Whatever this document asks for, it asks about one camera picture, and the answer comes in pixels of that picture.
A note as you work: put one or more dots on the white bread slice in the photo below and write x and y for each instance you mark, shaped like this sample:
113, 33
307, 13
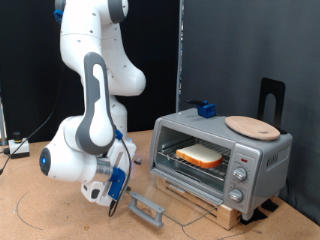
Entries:
200, 155

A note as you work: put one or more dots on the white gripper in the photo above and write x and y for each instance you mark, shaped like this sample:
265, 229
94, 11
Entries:
123, 153

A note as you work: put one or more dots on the vertical metal pole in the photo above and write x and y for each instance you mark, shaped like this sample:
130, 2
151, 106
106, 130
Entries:
180, 56

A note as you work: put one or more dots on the white box with black button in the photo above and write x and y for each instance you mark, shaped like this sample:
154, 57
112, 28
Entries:
20, 148

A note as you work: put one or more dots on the black backdrop curtain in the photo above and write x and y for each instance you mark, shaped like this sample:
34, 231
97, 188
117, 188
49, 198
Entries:
26, 66

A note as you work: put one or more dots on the black metal bookend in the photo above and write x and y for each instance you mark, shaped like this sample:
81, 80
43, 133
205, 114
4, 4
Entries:
280, 100

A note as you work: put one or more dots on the silver toaster oven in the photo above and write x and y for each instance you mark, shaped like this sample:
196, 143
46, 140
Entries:
276, 160

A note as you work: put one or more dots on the metal oven rack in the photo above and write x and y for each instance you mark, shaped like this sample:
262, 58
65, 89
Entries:
213, 171

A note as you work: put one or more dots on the slatted wooden block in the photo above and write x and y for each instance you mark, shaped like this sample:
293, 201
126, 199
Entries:
231, 218

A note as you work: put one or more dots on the grey backdrop curtain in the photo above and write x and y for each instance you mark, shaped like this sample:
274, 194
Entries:
240, 50

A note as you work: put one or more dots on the silver oven knob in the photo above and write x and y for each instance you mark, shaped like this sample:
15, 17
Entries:
235, 195
240, 174

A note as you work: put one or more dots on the small wooden cutting board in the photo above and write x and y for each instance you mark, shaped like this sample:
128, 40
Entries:
253, 128

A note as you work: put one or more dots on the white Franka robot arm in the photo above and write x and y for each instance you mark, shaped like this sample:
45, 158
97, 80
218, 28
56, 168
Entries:
93, 116

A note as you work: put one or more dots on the black foam pad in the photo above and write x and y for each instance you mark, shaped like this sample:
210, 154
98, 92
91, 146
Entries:
253, 216
270, 205

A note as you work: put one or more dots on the metal frame post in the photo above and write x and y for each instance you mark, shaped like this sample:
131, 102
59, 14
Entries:
2, 123

